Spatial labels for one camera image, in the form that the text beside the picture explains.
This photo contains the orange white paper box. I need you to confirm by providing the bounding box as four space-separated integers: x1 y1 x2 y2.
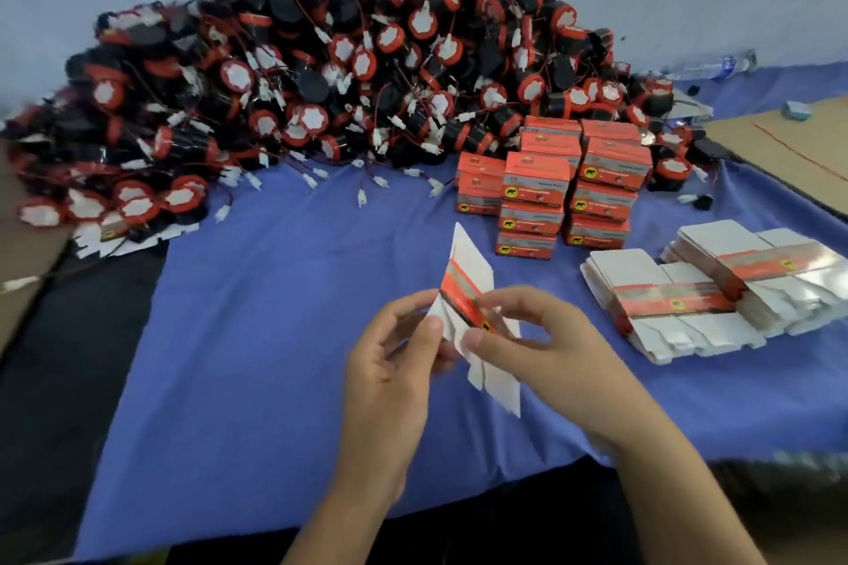
579 138 654 192
496 230 558 260
503 151 574 208
565 214 632 250
580 119 644 147
427 222 525 417
456 185 505 216
519 117 585 162
570 180 641 223
499 200 567 237
457 153 509 189

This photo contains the person's right hand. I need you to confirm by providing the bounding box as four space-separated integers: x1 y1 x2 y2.
459 286 667 456

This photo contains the pile of black red buzzers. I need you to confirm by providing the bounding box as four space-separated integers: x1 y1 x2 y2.
0 0 728 242

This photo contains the clear plastic bottle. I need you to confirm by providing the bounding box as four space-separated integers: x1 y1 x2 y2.
673 50 760 83

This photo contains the blue cloth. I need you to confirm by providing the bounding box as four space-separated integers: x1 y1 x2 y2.
72 61 848 562

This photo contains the stack of paper boxes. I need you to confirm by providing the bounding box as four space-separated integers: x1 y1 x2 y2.
580 219 848 365

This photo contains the person's left forearm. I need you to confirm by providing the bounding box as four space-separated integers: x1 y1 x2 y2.
282 485 405 565

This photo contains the person's left hand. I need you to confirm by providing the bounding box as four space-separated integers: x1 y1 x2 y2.
342 289 458 509

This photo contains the brown cardboard sheet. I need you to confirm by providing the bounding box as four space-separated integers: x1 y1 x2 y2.
0 150 74 354
729 97 848 218

